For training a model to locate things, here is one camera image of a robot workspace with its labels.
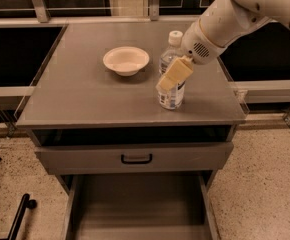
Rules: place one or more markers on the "grey top drawer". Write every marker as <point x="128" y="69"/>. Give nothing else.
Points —
<point x="102" y="159"/>

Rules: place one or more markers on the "black drawer handle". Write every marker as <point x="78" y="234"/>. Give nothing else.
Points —
<point x="136" y="160"/>

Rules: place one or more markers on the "black metal stand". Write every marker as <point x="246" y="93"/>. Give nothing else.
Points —
<point x="26" y="203"/>

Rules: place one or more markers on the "grey drawer cabinet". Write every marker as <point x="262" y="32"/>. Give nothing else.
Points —
<point x="139" y="135"/>

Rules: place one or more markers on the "open grey middle drawer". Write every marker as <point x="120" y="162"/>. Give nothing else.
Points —
<point x="139" y="206"/>

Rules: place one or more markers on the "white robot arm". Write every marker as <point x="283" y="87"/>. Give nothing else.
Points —
<point x="223" y="22"/>

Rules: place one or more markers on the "clear plastic water bottle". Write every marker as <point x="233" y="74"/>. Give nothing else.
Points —
<point x="174" y="98"/>

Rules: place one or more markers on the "white bowl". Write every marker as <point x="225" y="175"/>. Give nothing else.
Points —
<point x="126" y="61"/>

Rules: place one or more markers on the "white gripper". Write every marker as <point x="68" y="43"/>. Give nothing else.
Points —
<point x="198" y="45"/>

